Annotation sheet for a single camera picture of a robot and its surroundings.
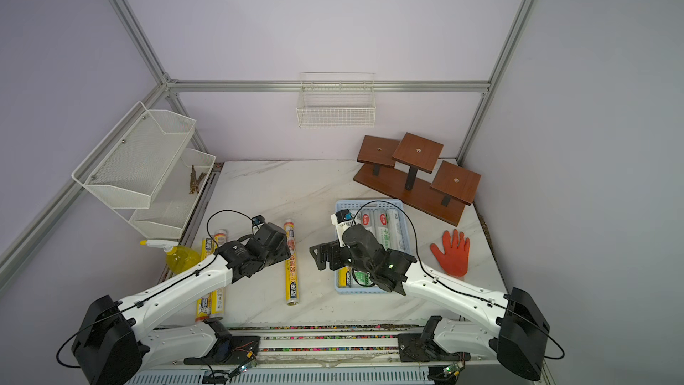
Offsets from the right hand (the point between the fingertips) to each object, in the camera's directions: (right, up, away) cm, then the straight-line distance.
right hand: (326, 249), depth 76 cm
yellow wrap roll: (-12, -12, +8) cm, 19 cm away
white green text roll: (+25, +1, +18) cm, 31 cm away
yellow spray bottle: (-46, -4, +6) cm, 47 cm away
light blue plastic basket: (+21, +6, +22) cm, 31 cm away
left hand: (-16, -3, +8) cm, 18 cm away
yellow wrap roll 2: (+5, -11, +8) cm, 14 cm away
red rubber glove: (+43, -6, +16) cm, 47 cm away
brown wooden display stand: (+30, +25, +26) cm, 46 cm away
